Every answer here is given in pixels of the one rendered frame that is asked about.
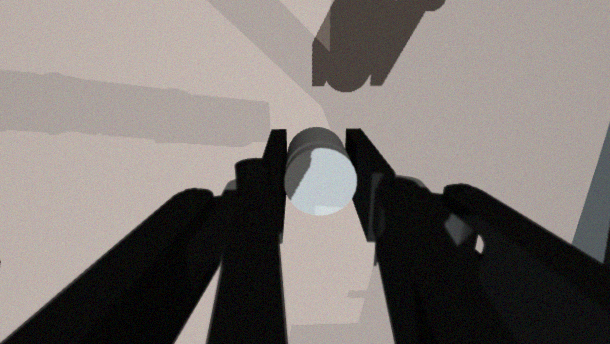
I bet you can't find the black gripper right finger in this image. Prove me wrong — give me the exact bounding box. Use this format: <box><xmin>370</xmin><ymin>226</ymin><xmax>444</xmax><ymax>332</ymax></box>
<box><xmin>345</xmin><ymin>128</ymin><xmax>610</xmax><ymax>344</ymax></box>

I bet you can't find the grey metal cylinder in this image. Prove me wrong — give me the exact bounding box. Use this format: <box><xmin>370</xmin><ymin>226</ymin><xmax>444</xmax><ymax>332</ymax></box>
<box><xmin>284</xmin><ymin>127</ymin><xmax>357</xmax><ymax>216</ymax></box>

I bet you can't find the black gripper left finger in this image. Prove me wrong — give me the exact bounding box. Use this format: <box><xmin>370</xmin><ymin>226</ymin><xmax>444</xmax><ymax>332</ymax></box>
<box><xmin>0</xmin><ymin>129</ymin><xmax>288</xmax><ymax>344</ymax></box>

